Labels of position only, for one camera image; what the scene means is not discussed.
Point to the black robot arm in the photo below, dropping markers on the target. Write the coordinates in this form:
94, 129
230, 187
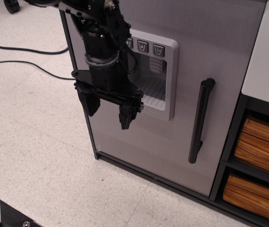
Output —
104, 32

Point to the grey water dispenser panel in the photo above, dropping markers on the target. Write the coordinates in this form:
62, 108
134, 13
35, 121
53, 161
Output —
156, 75

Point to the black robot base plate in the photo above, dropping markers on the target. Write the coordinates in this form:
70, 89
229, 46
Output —
10, 217

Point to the black bar door handle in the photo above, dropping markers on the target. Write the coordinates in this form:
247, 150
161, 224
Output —
206, 87

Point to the dark grey fridge cabinet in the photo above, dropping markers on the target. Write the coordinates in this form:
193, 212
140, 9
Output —
173, 138

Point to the grey toy fridge door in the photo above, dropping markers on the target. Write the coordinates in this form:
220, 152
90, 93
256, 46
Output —
193, 56

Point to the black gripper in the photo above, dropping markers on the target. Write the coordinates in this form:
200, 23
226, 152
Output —
108, 79

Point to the upper wooden drawer box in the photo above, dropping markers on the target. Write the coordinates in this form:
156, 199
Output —
253, 143

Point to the dark grey shelf unit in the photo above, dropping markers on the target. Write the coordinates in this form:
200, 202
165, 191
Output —
229, 164

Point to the black caster wheel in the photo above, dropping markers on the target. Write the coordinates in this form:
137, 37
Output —
12, 6

